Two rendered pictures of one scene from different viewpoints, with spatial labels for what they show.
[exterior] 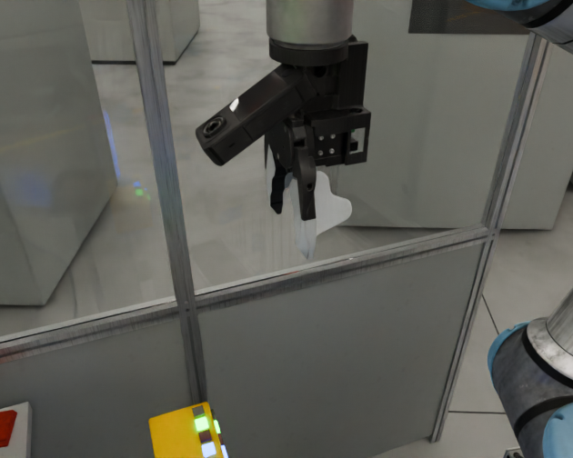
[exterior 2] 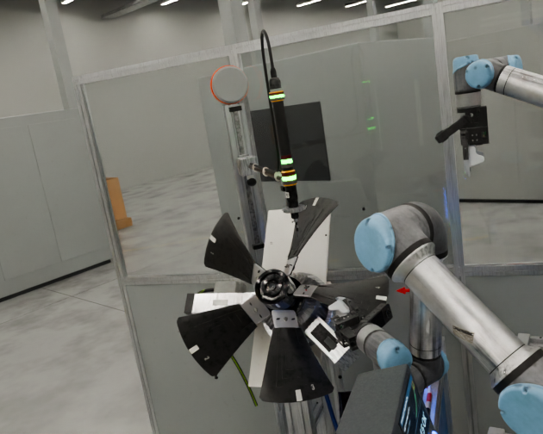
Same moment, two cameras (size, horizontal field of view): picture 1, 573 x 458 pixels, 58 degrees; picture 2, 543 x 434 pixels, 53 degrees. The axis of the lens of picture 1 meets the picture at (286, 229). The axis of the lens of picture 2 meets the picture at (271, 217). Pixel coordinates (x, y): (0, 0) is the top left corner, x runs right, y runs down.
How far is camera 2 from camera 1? 140 cm
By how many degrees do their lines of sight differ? 45
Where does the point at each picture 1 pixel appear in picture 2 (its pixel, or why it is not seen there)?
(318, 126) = (469, 130)
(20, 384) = not seen: hidden behind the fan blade
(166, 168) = (452, 187)
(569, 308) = not seen: outside the picture
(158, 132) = (450, 169)
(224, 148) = (440, 137)
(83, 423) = (396, 334)
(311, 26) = (463, 102)
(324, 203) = (473, 156)
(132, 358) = not seen: hidden behind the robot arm
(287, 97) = (459, 122)
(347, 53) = (479, 109)
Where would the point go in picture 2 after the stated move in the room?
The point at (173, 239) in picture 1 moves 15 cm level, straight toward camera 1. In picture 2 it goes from (453, 225) to (448, 236)
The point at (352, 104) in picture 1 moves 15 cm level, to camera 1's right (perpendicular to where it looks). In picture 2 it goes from (483, 125) to (536, 120)
